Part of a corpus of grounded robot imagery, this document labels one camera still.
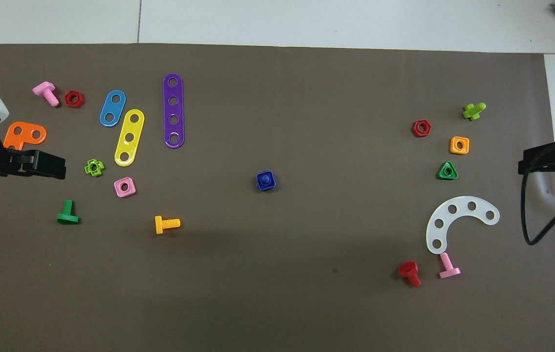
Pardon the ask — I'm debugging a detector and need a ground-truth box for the blue square plastic nut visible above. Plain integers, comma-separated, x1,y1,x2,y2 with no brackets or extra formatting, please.
256,171,277,192

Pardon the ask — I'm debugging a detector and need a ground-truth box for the green plastic screw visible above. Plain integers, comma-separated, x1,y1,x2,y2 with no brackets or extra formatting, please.
56,199,81,225

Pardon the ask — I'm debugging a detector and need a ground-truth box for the red hexagonal plastic nut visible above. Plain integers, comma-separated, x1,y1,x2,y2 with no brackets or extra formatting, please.
411,119,432,138
64,90,85,109

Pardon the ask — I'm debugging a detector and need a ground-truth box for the pink square plastic nut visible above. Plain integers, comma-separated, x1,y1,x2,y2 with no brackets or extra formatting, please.
114,177,137,198

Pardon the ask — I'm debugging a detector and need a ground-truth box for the pink plastic screw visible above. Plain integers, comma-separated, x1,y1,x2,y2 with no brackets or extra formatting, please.
438,252,462,280
32,81,60,108

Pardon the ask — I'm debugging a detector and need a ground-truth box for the lime green cross screw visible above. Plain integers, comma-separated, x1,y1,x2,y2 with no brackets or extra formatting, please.
462,102,487,121

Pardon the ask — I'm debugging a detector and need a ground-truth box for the orange square plastic nut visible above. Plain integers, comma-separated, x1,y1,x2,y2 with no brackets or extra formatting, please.
449,136,470,155

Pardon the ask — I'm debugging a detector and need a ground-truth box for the green triangular plastic nut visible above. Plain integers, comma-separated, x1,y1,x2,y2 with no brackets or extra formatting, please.
437,161,459,180

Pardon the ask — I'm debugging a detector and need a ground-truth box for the orange plastic screw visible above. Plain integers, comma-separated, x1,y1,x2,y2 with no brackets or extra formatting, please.
154,215,181,235

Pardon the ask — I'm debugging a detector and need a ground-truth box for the red plastic screw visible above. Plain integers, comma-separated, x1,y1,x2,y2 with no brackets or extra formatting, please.
398,261,422,288

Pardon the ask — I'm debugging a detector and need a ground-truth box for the orange angled plastic plate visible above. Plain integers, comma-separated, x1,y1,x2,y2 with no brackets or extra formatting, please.
3,121,47,151

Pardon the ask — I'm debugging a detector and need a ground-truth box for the blue two-hole plastic strip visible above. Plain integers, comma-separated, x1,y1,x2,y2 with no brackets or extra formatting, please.
99,89,127,128

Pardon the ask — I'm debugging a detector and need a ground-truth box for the yellow three-hole plastic strip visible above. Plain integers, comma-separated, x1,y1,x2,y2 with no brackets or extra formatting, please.
114,109,146,167

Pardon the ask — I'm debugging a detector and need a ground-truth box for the white curved five-hole plate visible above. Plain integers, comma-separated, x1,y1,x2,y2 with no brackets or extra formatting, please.
426,196,501,255

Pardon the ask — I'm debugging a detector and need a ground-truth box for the purple four-hole plastic strip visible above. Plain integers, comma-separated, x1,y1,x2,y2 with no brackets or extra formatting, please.
163,73,185,149

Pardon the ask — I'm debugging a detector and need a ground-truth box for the brown table mat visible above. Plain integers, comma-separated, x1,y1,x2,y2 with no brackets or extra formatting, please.
0,43,555,352

